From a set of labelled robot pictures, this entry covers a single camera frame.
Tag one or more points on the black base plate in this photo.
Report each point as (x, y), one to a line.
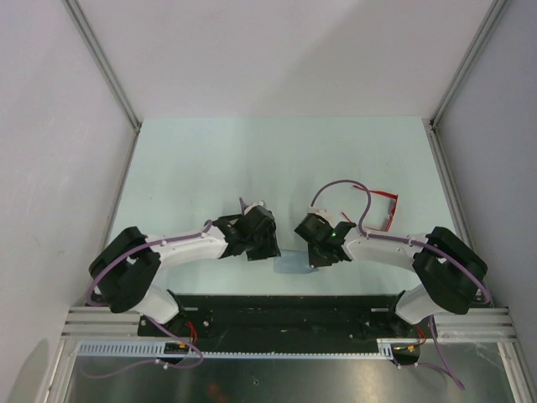
(287, 324)

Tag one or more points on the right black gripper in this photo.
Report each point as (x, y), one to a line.
(316, 261)

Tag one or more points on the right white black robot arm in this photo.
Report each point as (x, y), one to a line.
(450, 273)

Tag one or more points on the red sunglasses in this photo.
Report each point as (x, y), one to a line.
(380, 215)

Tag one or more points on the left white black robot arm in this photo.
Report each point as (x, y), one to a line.
(123, 273)

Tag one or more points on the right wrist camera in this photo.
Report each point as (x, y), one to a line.
(325, 214)

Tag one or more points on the aluminium rail frame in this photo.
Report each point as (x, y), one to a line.
(184, 171)

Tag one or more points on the blue cleaning cloth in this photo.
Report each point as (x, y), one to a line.
(292, 262)

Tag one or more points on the white cable duct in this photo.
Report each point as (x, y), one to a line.
(161, 349)

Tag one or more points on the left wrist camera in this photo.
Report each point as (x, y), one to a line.
(245, 208)

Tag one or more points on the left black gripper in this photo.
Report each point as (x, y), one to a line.
(270, 248)

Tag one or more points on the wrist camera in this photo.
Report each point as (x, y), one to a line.
(245, 208)
(325, 214)

